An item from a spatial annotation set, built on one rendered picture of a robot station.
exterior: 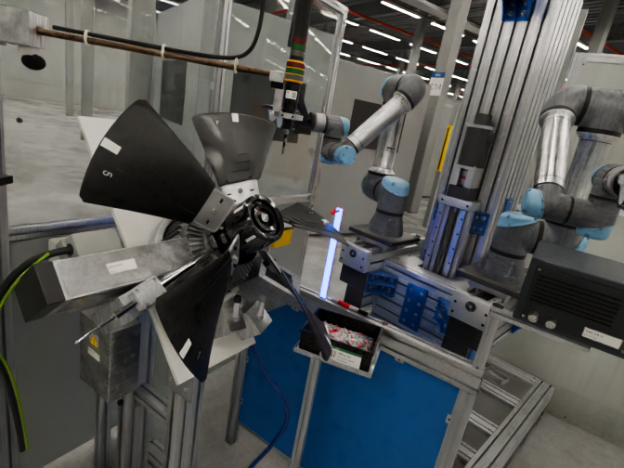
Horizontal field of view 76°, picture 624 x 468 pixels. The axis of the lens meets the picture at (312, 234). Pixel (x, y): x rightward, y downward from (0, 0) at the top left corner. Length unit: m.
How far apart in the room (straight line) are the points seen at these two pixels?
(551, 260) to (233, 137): 0.84
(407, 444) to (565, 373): 1.52
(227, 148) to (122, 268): 0.41
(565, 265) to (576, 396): 1.84
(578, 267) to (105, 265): 1.03
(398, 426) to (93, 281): 1.05
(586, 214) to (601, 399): 1.79
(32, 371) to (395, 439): 1.24
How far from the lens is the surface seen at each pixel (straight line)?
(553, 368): 2.83
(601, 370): 2.82
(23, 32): 1.15
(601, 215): 1.25
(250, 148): 1.07
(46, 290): 0.82
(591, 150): 1.49
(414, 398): 1.41
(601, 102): 1.48
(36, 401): 1.80
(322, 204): 4.96
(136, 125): 0.86
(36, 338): 1.65
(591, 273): 1.11
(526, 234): 1.47
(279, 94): 0.98
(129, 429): 1.52
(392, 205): 1.67
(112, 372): 1.26
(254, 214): 0.90
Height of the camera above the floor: 1.46
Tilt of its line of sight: 16 degrees down
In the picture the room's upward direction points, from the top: 10 degrees clockwise
